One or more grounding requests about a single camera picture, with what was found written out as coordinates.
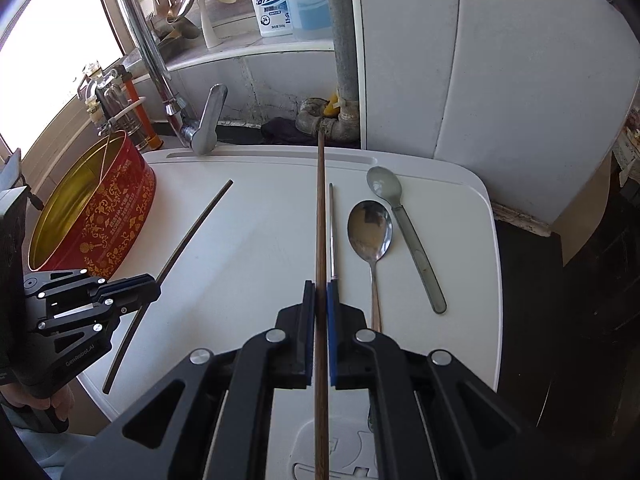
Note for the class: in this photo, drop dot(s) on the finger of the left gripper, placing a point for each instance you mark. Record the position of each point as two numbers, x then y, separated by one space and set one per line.
129 293
51 280

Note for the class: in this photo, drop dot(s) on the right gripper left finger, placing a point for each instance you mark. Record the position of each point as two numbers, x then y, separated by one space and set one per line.
209 417

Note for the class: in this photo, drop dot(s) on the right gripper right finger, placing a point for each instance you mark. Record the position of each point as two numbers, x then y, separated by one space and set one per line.
432 417

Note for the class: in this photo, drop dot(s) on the patterned metal chopstick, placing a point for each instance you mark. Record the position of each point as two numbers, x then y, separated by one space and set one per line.
332 249

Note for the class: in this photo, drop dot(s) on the shiny steel spoon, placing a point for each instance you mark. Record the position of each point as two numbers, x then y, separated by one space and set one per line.
370 233

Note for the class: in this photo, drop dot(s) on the grey matte spoon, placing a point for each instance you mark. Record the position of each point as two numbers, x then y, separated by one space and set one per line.
386 185

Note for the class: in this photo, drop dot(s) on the person left hand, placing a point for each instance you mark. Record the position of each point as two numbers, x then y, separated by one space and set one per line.
62 401

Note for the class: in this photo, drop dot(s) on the red gold round tin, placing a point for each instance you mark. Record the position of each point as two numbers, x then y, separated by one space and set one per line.
90 225

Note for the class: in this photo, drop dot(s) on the light blue clothing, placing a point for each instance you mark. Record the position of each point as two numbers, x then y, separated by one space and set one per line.
52 452

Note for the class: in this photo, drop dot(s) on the white cutting board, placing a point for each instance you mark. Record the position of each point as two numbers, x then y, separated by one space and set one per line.
254 211

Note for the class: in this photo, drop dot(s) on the steel water filter tap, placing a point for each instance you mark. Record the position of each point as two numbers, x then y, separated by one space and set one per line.
104 94

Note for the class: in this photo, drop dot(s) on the white rice paddle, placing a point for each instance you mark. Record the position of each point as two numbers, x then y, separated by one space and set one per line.
211 39

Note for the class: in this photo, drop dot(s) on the grey drain pipe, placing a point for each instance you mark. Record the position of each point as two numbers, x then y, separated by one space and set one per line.
345 127

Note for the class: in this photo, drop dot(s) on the white dish soap bottle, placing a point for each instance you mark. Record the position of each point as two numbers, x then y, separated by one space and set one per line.
273 17

